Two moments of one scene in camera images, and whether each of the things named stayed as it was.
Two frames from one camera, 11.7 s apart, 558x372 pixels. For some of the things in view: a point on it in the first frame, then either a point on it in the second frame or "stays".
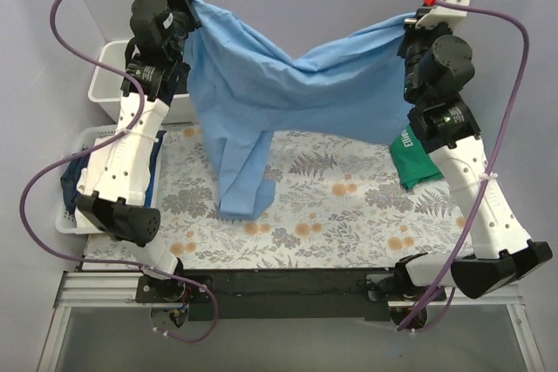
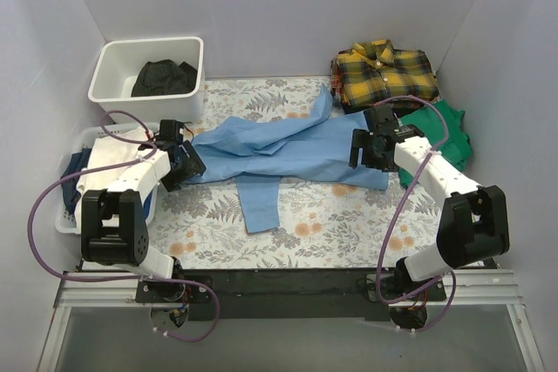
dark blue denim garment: [69, 179] stays
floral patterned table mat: [339, 202] stays
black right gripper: [410, 41] → [364, 150]
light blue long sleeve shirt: [358, 91] → [313, 147]
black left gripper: [184, 12] → [187, 165]
